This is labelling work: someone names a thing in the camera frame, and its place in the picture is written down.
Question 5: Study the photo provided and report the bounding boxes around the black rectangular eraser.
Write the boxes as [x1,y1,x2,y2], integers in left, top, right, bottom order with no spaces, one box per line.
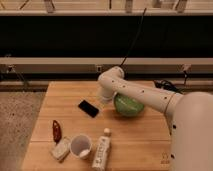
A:
[78,100,99,118]

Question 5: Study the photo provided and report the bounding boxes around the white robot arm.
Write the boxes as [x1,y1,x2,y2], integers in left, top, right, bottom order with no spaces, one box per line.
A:
[98,66,213,171]

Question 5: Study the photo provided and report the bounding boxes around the green bowl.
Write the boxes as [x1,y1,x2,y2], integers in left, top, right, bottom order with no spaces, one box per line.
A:
[113,93,144,117]

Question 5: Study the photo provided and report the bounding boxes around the white squeeze bottle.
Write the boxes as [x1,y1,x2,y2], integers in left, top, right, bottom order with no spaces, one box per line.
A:
[92,128,111,171]

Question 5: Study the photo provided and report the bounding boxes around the white clear plastic cup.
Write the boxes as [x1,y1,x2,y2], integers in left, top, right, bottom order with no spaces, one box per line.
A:
[70,134,92,159]

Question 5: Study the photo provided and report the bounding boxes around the red chili pepper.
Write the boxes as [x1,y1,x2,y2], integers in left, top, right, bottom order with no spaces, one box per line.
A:
[52,120,62,143]

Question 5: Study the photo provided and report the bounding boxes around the small white packaged box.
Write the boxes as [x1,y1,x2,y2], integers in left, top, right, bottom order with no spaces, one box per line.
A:
[51,137,70,162]

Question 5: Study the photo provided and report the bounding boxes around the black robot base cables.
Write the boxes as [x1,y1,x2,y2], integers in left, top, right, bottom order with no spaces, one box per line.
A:
[153,79,184,94]

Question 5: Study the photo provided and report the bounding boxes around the black hanging cable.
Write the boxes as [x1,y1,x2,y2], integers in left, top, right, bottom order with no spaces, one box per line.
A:
[119,7,148,68]

